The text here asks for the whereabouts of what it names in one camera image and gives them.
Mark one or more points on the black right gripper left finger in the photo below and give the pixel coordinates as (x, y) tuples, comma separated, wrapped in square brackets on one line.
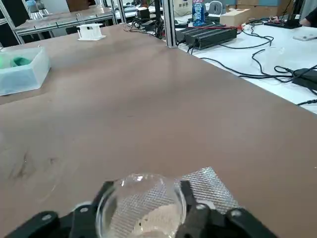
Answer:
[(62, 225)]

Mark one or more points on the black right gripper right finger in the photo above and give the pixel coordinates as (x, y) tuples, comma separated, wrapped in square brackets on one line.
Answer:
[(218, 225)]

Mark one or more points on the small glass beaker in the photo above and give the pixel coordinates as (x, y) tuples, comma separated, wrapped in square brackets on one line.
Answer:
[(138, 183)]

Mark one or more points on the green cloth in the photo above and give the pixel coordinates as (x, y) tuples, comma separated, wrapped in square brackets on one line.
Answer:
[(21, 60)]

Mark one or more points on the tan cardboard box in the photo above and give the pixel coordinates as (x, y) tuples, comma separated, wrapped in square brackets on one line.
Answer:
[(235, 17)]

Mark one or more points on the white translucent plastic box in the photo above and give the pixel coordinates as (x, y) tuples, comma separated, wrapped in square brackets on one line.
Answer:
[(22, 79)]

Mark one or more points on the blue drink bottle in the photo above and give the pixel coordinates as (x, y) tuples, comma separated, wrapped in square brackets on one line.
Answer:
[(198, 15)]

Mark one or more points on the grey metal side table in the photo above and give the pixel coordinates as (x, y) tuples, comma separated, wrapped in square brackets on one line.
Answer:
[(62, 19)]

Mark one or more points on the aluminium frame post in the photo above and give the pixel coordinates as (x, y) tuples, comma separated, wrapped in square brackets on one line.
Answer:
[(169, 24)]

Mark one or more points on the black power supply unit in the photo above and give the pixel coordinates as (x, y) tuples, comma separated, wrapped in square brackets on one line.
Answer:
[(180, 34), (213, 38)]

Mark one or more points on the white smartphone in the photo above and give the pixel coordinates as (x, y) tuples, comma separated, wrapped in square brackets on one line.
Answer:
[(304, 37)]

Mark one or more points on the black power adapter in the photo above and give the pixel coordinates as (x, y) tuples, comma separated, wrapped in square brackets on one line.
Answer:
[(307, 79)]

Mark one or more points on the white test tube rack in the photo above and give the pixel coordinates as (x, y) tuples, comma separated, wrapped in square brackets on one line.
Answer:
[(89, 32)]

